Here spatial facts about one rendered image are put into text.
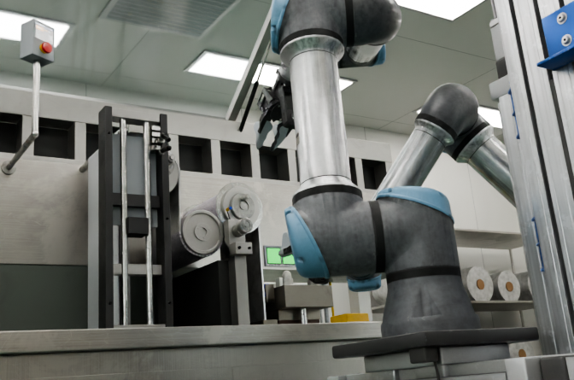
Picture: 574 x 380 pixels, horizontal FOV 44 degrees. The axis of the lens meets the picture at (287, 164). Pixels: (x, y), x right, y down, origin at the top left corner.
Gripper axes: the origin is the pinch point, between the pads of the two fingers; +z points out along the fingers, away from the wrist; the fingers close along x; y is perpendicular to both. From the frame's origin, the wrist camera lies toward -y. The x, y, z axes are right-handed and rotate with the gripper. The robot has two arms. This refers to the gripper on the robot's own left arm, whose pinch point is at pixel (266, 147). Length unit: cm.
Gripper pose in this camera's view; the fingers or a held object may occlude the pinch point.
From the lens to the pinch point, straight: 190.9
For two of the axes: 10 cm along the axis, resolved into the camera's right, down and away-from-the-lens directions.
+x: -8.4, -0.9, -5.3
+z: -3.6, 8.3, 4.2
